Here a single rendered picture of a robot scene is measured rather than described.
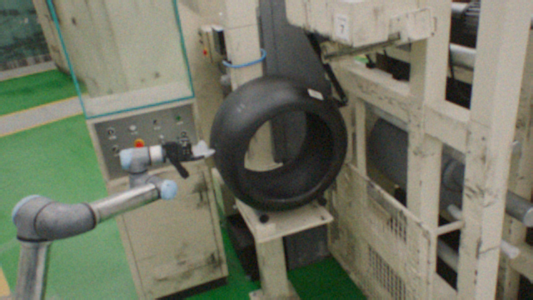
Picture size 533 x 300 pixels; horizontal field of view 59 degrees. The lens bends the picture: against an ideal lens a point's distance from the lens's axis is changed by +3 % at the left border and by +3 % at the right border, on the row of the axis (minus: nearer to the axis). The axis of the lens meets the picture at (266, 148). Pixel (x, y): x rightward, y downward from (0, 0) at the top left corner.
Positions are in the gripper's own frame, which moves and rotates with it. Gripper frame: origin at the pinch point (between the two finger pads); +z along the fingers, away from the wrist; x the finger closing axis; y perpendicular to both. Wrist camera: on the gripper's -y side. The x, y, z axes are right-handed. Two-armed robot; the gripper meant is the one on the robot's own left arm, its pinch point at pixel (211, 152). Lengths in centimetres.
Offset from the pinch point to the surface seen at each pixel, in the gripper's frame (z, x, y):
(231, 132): 6.5, -9.0, 11.8
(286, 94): 28.4, -10.0, 25.2
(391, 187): 123, 47, -60
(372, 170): 108, 47, -46
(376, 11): 50, -34, 58
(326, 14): 41, -15, 55
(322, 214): 50, -5, -36
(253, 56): 27, 28, 33
